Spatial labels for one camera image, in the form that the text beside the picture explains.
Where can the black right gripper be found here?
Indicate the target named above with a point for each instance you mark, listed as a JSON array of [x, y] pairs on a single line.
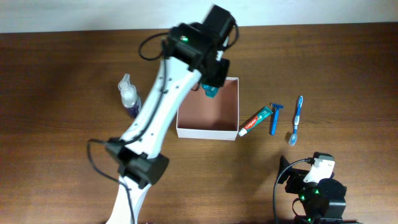
[[294, 181]]

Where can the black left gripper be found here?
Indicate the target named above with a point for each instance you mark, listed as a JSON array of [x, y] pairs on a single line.
[[218, 73]]

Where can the teal mouthwash bottle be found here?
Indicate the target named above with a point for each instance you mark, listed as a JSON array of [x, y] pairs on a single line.
[[210, 91]]

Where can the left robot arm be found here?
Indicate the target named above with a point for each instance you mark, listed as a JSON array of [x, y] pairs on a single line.
[[191, 55]]

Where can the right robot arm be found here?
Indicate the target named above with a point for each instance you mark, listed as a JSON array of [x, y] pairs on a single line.
[[323, 204]]

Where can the blue white toothbrush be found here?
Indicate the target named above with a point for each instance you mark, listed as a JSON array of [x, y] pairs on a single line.
[[293, 137]]

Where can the green red toothpaste tube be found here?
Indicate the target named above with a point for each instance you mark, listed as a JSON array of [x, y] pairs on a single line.
[[258, 118]]

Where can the blue disposable razor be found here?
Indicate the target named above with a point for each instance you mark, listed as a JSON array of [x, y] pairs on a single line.
[[276, 108]]

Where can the white cardboard box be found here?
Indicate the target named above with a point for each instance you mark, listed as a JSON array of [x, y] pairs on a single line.
[[217, 118]]

